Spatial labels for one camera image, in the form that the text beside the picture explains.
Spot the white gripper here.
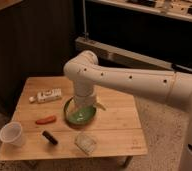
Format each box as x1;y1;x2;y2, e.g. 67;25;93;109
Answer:
74;95;106;111

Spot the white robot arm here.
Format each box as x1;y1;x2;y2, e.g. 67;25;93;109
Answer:
64;50;192;171

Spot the black eraser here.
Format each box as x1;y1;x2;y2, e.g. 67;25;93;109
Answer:
42;131;58;145

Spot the green bowl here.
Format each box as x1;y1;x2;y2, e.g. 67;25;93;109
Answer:
63;98;97;125

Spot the wooden folding table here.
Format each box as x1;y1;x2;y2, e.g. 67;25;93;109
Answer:
0;77;147;161

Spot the orange carrot toy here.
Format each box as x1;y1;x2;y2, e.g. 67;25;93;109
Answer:
35;115;56;125

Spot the white labelled bottle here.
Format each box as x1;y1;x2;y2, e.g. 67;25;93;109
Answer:
29;88;62;103

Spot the clear plastic cup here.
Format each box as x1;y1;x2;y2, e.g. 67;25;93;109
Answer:
0;122;25;147

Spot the metal shelf unit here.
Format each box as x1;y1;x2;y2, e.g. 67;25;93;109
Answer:
75;0;192;74

